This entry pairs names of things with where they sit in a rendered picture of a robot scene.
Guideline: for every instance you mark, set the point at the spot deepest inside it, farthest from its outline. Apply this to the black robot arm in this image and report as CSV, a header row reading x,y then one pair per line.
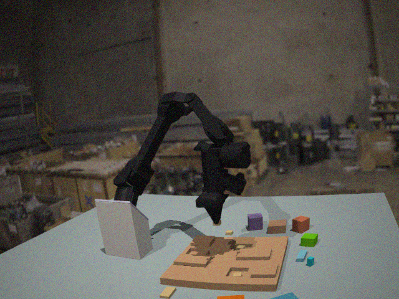
x,y
223,152

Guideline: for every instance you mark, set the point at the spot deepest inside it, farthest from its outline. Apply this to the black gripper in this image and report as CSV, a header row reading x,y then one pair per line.
x,y
213,200

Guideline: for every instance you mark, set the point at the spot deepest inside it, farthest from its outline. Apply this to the purple block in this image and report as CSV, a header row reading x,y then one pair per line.
x,y
255,221

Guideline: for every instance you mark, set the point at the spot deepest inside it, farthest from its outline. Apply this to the tan wooden puzzle board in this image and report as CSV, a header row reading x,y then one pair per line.
x,y
209,263

